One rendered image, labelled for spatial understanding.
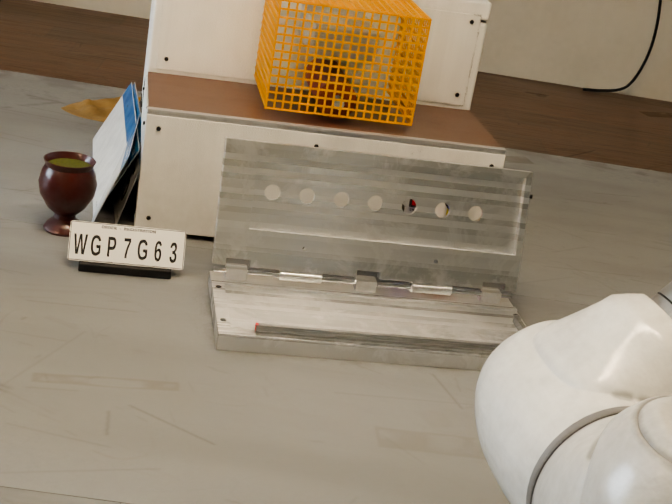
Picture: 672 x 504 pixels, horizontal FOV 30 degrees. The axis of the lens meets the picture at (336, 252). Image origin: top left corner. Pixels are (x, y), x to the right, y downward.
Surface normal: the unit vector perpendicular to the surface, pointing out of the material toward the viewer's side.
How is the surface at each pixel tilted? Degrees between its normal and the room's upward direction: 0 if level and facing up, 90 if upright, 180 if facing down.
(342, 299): 0
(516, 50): 90
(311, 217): 76
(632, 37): 90
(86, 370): 0
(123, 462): 0
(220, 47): 90
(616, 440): 59
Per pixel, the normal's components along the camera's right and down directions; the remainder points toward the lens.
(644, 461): -0.64, -0.37
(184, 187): 0.15, 0.38
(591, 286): 0.16, -0.92
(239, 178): 0.18, 0.14
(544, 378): -0.45, -0.78
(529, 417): -0.73, -0.52
